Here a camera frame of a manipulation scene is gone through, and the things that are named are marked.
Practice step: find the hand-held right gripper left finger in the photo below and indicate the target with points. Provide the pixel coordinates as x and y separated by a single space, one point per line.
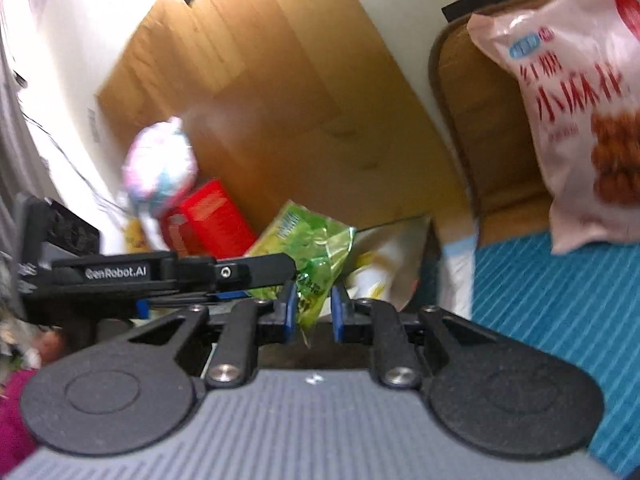
288 312

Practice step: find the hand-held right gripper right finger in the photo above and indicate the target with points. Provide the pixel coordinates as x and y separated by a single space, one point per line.
339 312

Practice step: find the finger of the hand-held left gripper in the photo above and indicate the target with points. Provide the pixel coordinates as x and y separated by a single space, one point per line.
175 301
250 271

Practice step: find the green snack packet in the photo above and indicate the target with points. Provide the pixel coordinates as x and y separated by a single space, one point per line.
310 245

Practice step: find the yellow duck plush toy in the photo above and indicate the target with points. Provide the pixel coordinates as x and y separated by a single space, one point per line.
136 237

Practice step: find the red gift bag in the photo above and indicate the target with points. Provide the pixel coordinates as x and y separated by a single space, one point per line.
215 220

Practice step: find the white yellow snack packet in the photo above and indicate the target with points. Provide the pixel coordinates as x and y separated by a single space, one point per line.
385 260

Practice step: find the patterned beige bedsheet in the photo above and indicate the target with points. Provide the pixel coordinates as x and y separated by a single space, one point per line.
457 280

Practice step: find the pastel plush toy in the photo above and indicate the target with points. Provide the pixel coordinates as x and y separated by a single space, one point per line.
159 165

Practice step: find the grey tape piece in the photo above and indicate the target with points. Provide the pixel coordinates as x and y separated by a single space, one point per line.
92 125

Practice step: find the magenta clothing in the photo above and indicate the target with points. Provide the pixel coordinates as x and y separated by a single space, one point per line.
15 420

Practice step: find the wood-patterned board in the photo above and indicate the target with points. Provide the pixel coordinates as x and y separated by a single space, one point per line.
280 85

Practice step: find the blue patterned blanket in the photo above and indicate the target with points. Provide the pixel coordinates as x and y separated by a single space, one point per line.
550 300

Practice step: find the large pink snack bag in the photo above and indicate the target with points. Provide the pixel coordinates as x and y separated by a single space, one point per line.
580 125

